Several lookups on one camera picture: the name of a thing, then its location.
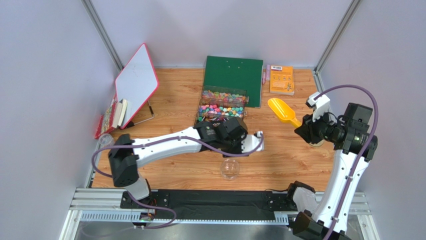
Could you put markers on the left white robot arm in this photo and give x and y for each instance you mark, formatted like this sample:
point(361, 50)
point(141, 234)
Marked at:
point(128, 155)

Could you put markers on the clear box of lollipops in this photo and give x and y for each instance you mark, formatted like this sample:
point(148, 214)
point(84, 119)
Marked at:
point(216, 118)

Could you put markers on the clear box of star candies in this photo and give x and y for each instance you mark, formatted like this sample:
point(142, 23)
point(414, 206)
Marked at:
point(217, 108)

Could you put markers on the aluminium rail frame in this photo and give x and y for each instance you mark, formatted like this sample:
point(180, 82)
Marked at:
point(115, 206)

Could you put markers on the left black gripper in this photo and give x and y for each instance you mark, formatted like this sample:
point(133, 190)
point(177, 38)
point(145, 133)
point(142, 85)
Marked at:
point(238, 149)

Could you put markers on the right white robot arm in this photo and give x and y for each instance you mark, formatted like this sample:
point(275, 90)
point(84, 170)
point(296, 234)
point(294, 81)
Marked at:
point(352, 154)

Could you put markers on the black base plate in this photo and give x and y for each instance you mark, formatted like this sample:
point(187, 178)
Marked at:
point(230, 205)

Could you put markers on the round wooden jar lid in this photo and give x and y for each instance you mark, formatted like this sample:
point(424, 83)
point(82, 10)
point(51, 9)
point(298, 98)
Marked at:
point(316, 145)

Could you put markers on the pink marker pen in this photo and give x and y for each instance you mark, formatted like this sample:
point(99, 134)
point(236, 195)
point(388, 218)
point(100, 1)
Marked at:
point(266, 73)

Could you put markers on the green cutting mat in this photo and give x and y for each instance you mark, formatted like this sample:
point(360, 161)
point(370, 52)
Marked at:
point(236, 73)

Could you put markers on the small clear plastic cup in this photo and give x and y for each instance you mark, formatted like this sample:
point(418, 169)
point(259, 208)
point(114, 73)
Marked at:
point(106, 140)

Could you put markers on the clear round jar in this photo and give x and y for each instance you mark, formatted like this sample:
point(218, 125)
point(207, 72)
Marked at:
point(230, 169)

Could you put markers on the stack of books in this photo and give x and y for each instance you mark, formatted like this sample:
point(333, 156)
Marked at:
point(113, 118)

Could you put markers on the yellow plastic scoop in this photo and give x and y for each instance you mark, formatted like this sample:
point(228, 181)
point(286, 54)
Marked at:
point(283, 112)

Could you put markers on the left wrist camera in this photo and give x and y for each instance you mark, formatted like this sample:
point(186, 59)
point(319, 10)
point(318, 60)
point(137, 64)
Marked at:
point(253, 143)

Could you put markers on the clear box of gummy candies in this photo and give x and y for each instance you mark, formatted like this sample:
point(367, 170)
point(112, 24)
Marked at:
point(225, 94)

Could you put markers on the red framed whiteboard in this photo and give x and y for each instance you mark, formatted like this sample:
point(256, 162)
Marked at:
point(136, 83)

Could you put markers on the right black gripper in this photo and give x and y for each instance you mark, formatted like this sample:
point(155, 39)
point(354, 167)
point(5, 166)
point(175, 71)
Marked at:
point(308, 128)

